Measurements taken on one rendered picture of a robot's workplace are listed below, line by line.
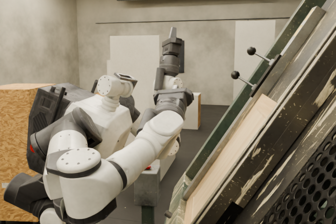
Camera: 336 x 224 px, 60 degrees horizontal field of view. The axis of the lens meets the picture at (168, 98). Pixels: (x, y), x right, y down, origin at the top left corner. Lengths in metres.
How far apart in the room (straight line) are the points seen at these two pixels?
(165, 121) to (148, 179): 0.87
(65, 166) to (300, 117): 0.53
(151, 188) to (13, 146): 1.55
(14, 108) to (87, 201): 2.18
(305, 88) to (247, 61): 3.99
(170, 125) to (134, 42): 2.78
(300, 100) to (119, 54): 2.92
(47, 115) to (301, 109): 0.74
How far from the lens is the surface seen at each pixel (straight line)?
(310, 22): 1.27
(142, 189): 1.57
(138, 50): 3.41
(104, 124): 0.91
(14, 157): 2.82
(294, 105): 0.74
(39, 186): 1.14
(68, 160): 0.56
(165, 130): 0.67
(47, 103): 1.00
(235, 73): 1.27
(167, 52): 1.26
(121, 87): 0.98
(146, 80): 3.39
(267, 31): 4.75
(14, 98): 2.69
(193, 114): 6.08
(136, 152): 0.62
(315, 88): 0.75
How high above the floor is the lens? 1.52
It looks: 8 degrees down
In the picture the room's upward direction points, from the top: straight up
